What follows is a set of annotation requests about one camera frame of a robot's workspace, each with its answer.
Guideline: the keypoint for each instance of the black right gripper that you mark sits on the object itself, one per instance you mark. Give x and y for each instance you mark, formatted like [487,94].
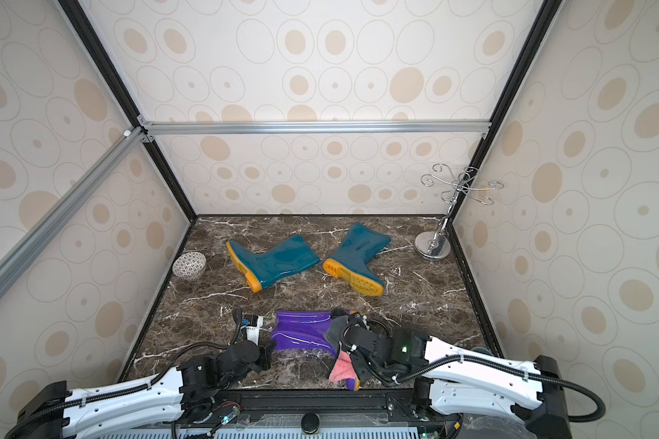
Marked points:
[352,343]

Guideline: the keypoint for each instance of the pink microfiber cloth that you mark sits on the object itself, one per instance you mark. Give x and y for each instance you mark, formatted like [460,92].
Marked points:
[343,370]

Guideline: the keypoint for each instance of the purple rubber boot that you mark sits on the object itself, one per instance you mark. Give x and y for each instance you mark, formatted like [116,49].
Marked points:
[304,330]

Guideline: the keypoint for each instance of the teal rubber boot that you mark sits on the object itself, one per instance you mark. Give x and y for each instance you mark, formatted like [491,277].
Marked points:
[350,260]
[291,257]

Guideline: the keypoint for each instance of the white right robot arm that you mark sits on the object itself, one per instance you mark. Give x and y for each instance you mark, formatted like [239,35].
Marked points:
[449,379]

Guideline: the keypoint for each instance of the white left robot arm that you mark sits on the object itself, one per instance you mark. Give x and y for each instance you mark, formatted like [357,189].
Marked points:
[184,394]

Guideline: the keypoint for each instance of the patterned black white bowl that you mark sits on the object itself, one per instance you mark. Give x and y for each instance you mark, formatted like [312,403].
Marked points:
[190,266]

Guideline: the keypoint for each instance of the chrome mug tree stand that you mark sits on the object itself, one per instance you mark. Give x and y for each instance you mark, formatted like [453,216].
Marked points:
[435,246]

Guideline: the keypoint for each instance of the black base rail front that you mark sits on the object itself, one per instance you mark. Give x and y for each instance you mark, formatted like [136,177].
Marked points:
[397,405]

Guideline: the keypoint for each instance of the horizontal aluminium rail back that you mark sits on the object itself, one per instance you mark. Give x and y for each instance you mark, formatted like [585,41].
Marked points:
[319,127]

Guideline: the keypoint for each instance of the diagonal aluminium rail left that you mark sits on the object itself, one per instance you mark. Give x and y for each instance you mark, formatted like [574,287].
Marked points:
[35,241]

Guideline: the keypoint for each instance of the black corner frame post right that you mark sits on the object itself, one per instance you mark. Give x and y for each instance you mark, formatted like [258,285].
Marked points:
[544,19]

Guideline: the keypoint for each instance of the black corner frame post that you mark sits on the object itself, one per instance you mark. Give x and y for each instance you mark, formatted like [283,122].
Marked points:
[76,15]
[544,19]

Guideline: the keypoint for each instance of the black corner frame post left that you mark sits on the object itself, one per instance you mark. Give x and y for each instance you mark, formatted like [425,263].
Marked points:
[76,15]

